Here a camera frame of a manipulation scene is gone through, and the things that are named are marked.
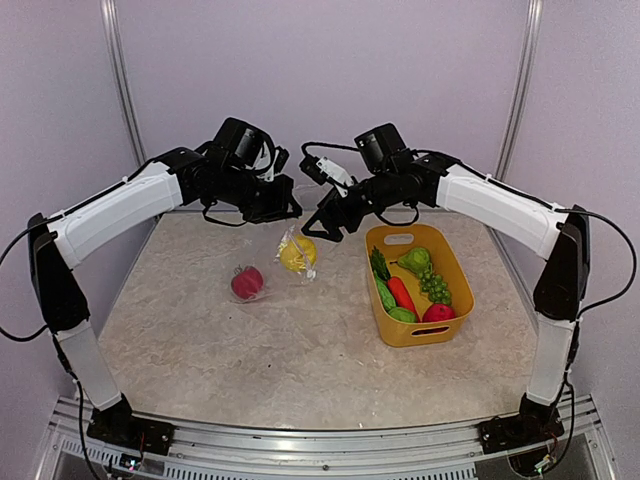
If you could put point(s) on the orange toy carrot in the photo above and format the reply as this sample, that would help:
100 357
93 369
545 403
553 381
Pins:
395 284

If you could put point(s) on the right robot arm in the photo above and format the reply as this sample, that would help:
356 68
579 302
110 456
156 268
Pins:
401 175

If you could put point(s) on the green toy apple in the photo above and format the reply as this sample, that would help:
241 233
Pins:
402 314

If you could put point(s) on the right aluminium frame post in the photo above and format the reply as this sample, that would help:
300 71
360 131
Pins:
521 89

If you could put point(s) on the aluminium front rail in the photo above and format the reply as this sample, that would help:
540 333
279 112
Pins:
201 450

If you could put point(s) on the left aluminium frame post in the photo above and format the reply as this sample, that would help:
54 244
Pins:
115 48

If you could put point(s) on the green toy grapes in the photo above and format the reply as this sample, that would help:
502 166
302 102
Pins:
435 288

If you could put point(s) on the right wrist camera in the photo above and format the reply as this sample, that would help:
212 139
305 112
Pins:
323 170

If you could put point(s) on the yellow plastic basket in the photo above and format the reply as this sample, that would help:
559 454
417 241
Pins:
419 292

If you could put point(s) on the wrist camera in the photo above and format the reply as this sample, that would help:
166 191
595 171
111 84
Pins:
270 163
323 170

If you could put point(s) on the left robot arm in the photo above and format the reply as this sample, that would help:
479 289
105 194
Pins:
241 166

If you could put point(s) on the clear zip top bag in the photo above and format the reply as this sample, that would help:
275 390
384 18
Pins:
263 253

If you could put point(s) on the red toy apple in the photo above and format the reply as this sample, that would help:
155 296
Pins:
438 312

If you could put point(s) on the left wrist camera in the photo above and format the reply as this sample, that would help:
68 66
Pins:
270 163

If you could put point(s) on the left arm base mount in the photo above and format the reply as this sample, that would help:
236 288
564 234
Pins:
134 433

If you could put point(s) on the green toy cucumber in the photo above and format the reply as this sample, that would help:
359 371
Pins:
387 299

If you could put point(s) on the yellow toy lemon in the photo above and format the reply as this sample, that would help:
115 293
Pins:
298 254

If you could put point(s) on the green toy pear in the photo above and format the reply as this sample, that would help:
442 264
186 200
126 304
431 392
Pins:
417 261

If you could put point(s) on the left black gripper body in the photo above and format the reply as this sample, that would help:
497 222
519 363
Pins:
261 204

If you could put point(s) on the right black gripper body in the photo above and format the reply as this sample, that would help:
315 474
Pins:
353 216

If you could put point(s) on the aluminium frame post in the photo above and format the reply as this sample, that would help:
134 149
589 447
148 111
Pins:
521 89
115 48

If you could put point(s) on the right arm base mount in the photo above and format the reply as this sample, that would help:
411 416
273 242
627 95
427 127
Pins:
512 432

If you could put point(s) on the red toy tomato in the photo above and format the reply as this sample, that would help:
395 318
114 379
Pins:
247 282

